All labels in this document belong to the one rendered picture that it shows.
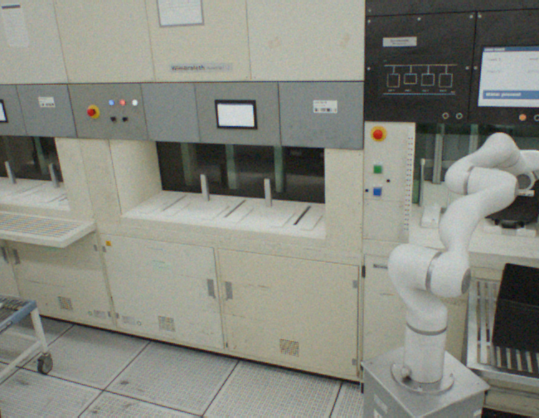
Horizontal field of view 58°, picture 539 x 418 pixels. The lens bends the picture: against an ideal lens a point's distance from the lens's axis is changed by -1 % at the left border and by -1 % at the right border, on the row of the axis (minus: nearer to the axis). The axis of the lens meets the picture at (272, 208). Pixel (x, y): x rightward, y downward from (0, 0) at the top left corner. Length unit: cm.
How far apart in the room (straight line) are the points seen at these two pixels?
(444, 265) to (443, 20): 96
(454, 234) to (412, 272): 17
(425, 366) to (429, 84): 104
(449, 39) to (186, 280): 173
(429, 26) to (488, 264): 99
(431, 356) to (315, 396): 123
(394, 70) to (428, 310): 96
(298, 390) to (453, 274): 152
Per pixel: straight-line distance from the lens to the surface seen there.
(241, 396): 274
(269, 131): 220
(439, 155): 295
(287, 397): 271
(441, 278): 141
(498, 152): 176
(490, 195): 163
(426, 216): 244
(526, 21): 201
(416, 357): 158
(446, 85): 202
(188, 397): 278
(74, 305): 338
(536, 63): 202
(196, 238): 258
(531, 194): 234
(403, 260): 145
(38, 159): 374
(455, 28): 200
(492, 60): 201
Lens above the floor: 182
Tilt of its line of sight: 21 degrees down
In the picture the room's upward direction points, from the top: 3 degrees counter-clockwise
